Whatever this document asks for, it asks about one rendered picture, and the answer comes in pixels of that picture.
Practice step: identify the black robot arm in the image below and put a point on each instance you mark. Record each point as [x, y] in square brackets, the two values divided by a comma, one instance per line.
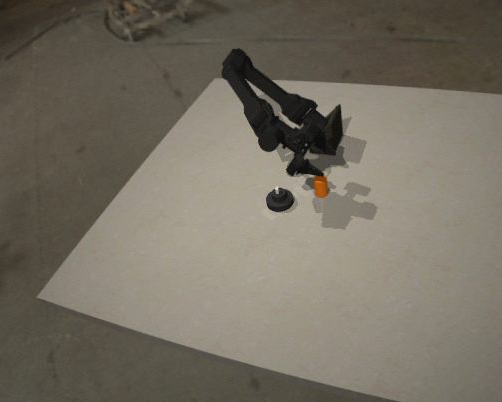
[269, 129]

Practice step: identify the orange knob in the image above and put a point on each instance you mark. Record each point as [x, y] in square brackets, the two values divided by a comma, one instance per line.
[320, 186]

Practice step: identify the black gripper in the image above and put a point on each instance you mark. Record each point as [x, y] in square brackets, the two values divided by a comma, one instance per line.
[298, 163]

